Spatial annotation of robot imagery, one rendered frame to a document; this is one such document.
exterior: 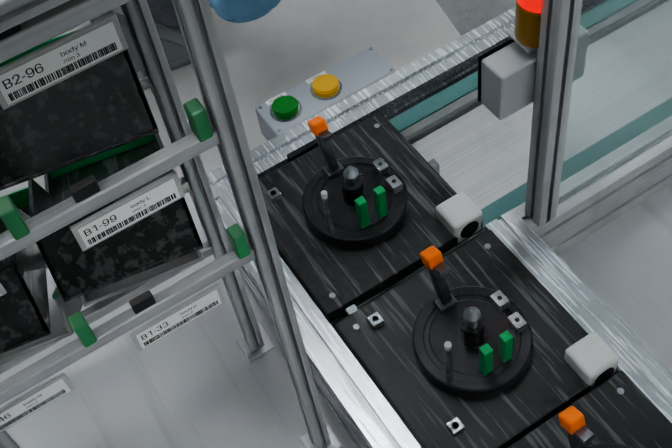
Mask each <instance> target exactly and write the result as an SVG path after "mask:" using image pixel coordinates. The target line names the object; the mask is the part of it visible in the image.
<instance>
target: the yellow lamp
mask: <svg viewBox="0 0 672 448"><path fill-rule="evenodd" d="M540 25H541V14H540V13H533V12H530V11H527V10H525V9H523V8H522V7H521V6H520V5H519V4H518V2H517V0H516V8H515V28H514V34H515V37H516V39H517V40H518V41H519V42H520V43H521V44H523V45H525V46H527V47H531V48H539V37H540Z"/></svg>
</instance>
